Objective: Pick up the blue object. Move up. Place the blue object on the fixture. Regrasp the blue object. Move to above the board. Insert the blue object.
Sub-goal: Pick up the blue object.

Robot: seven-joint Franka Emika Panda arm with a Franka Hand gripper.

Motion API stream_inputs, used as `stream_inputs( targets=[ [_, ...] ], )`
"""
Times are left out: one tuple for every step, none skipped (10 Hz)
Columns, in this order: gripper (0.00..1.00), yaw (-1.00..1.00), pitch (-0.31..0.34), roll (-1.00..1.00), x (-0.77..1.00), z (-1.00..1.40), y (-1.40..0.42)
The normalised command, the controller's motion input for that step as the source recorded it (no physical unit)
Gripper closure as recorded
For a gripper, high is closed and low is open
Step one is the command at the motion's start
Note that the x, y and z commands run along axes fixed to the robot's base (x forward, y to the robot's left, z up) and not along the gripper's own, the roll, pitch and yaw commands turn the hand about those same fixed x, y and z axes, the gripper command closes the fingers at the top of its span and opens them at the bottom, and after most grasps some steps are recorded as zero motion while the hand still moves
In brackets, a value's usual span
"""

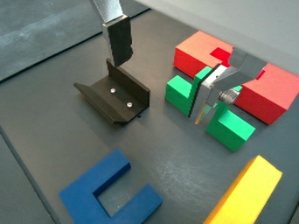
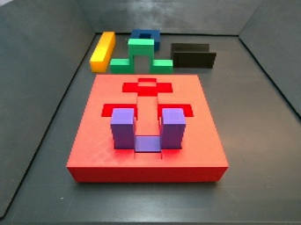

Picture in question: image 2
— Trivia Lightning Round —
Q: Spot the blue U-shaped block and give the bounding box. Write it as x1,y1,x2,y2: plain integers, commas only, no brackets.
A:
131,29,161,51

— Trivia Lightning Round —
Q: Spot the red base fixture block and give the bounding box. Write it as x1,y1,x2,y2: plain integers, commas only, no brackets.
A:
67,75,229,183

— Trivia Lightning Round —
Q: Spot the purple U-shaped block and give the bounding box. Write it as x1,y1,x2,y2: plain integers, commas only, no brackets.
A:
111,108,186,153

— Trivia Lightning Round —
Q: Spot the yellow long bar block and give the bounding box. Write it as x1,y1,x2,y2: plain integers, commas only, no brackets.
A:
90,32,115,73

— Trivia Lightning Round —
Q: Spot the green arch block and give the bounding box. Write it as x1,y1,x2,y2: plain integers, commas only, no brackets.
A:
110,39,173,74

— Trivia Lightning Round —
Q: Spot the black L-shaped holder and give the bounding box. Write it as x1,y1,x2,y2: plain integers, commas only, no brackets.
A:
170,43,217,69

